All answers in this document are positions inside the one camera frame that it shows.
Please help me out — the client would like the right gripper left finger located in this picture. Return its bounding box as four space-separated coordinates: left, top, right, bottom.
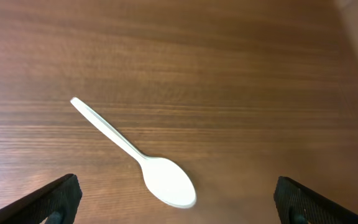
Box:
0 174 82 224

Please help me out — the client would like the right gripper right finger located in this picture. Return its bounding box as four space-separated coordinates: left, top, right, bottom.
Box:
273 176 358 224

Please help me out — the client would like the white plastic spoon thin handle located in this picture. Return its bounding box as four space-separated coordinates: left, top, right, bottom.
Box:
70 97 197 208

